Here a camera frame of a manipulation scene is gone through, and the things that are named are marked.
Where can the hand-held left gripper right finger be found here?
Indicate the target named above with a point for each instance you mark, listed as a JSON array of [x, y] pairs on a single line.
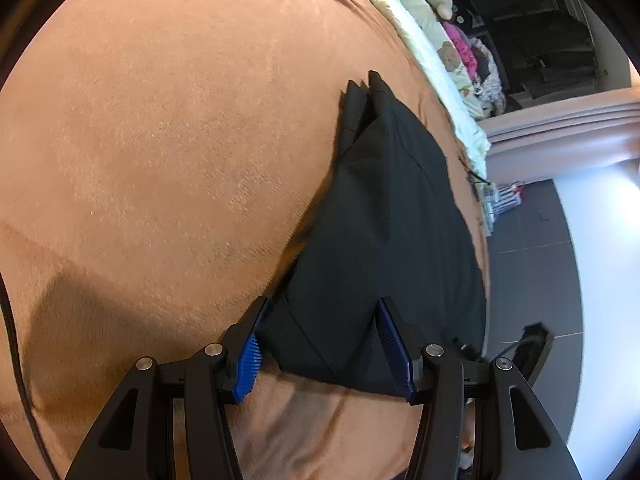
[[395, 350]]

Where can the bed with brown sheet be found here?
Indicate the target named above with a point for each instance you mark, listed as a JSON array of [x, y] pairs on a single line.
[[175, 160]]

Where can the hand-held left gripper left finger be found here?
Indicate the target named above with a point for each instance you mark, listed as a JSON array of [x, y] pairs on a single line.
[[248, 360]]

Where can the black jacket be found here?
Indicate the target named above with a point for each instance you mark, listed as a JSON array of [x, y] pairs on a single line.
[[390, 220]]

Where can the white quilt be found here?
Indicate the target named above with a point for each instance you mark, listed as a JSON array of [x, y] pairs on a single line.
[[430, 75]]

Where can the pink curtain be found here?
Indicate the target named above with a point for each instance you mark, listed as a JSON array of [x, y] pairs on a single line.
[[560, 130]]

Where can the pile of patterned clothes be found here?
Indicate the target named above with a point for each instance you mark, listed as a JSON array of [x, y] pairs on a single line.
[[487, 75]]

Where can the pink cloth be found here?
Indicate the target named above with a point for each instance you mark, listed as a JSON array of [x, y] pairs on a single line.
[[462, 47]]

